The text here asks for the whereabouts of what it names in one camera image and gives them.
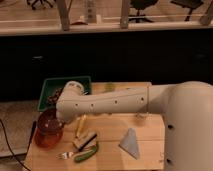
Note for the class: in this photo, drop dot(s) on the dark red bowl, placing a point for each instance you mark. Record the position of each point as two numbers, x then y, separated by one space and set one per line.
48 123

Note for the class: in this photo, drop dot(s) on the green plastic tray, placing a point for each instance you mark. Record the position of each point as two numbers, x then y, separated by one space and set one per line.
51 84

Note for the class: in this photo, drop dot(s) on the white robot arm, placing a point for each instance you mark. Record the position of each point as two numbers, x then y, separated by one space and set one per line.
187 110

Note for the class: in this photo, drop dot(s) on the black office chair left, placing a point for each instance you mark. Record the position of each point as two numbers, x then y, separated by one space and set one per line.
32 3

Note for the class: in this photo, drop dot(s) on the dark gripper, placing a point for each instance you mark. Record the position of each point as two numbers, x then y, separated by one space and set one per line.
52 99

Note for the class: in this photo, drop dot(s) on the yellow banana toy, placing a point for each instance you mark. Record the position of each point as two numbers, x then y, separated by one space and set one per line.
80 125

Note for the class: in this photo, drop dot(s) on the black office chair centre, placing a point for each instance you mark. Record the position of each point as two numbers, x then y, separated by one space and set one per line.
141 5

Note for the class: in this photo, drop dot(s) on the black office chair right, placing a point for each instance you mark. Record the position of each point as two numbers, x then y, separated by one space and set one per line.
190 4

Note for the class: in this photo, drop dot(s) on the green pea pod toy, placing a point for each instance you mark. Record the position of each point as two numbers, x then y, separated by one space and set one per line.
86 154

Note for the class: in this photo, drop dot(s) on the black office chair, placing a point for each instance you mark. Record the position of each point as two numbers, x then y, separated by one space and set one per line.
32 3
190 4
141 5

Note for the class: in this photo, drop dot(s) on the green object far table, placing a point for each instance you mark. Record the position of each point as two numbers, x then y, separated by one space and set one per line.
109 87

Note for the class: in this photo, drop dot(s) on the orange bowl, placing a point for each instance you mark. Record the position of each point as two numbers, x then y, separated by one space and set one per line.
47 141

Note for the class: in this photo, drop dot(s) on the grey triangular cloth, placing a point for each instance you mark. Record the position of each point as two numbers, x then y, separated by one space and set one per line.
129 143

